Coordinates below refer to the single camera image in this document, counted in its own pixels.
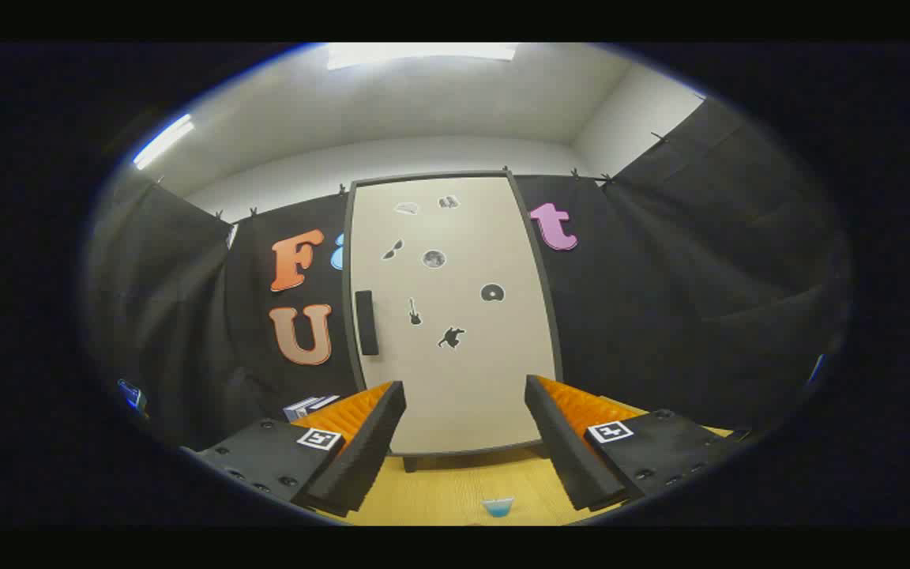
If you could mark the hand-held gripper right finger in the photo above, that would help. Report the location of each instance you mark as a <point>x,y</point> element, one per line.
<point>562,442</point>

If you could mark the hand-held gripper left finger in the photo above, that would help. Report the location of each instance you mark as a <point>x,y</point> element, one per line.
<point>364,450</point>

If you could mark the white and blue squeeze tube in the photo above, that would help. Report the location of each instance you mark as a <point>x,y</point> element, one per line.
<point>498,506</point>

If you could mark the white and blue box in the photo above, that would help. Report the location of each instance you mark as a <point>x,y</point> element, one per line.
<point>309,406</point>

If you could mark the grey cabinet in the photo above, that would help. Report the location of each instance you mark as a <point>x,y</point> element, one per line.
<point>556,348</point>

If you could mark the beige cabinet door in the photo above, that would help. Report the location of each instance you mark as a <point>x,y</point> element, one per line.
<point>463,379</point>

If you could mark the black backdrop cloth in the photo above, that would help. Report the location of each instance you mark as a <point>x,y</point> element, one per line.
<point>660,300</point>

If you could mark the narrow ceiling light panel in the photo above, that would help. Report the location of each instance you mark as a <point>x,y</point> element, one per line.
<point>163,142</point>

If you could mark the wide ceiling light panel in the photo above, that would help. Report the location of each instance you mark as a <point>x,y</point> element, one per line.
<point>419,53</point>

